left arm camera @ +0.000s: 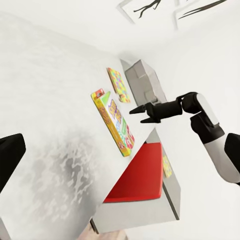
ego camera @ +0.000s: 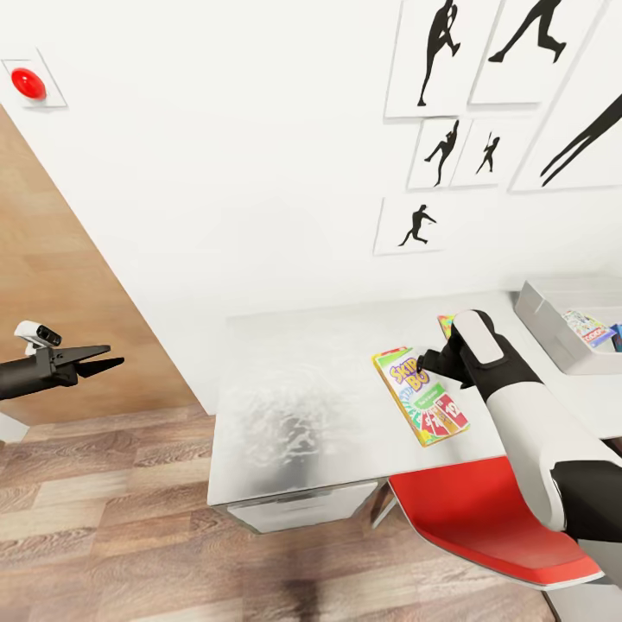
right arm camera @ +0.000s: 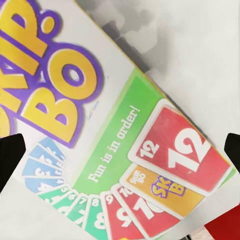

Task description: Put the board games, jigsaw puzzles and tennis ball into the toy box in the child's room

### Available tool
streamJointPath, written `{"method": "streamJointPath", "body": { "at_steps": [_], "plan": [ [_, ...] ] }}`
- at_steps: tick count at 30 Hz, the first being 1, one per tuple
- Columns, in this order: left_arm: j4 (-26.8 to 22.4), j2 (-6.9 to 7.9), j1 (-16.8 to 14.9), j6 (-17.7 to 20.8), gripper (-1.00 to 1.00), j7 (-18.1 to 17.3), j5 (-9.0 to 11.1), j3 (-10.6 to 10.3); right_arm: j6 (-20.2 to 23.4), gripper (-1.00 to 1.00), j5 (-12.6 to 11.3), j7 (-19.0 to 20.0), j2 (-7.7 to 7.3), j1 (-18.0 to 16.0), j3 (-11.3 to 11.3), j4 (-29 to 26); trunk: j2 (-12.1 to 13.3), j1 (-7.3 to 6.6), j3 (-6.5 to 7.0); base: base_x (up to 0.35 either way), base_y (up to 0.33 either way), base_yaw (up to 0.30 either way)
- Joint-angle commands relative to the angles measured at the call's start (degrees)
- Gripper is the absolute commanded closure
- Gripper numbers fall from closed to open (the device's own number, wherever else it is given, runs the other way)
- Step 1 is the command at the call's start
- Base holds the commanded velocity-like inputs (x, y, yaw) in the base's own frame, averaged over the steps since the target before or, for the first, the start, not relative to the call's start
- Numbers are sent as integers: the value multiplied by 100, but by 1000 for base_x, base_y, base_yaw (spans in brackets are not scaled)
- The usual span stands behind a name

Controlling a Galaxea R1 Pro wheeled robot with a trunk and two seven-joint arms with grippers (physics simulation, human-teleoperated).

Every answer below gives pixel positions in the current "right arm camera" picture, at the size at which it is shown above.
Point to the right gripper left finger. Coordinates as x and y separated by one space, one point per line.
12 149

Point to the swivel chair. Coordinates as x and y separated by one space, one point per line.
226 226

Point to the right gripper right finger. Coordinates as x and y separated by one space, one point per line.
232 149

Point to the desk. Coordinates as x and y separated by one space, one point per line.
190 50

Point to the board game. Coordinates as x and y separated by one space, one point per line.
104 146

